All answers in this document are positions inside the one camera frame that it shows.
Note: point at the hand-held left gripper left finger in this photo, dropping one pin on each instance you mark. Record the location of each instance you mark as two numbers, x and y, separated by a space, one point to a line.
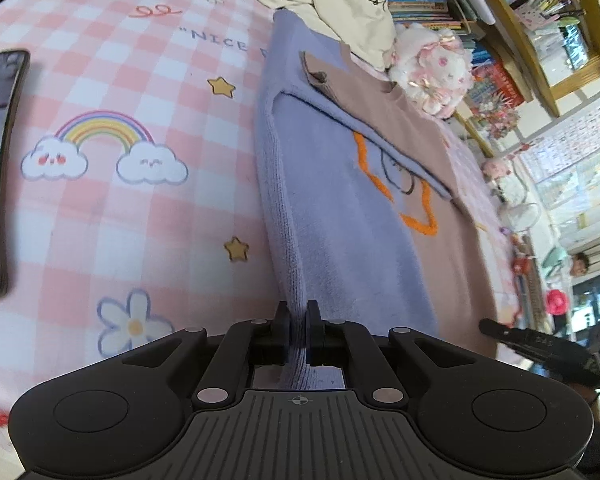
279 340

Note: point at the small white fan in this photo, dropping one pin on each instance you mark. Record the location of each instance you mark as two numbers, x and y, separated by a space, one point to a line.
519 215

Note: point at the wooden bookshelf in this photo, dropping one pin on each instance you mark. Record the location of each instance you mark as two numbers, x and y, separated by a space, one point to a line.
520 50

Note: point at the wall poster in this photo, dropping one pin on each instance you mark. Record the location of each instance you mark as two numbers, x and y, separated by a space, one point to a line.
575 175

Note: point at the white and pink plush bunny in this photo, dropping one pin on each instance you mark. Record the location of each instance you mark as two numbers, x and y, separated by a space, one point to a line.
432 67

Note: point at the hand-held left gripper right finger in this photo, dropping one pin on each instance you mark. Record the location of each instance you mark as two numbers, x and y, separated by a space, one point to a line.
314 342

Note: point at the red toy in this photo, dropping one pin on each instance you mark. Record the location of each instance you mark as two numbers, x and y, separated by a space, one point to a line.
557 302

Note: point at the small pink plush toy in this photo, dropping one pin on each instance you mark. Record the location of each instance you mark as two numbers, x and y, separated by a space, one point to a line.
497 169

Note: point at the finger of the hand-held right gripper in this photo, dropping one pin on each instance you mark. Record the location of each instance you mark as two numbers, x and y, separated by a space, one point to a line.
535 345

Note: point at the pink checked printed blanket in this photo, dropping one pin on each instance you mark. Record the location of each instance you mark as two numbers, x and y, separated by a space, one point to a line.
130 85

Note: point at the purple and brown sweater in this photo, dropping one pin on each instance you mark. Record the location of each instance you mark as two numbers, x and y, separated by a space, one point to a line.
340 210

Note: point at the row of colourful books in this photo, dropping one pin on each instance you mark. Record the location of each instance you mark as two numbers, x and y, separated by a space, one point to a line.
420 0

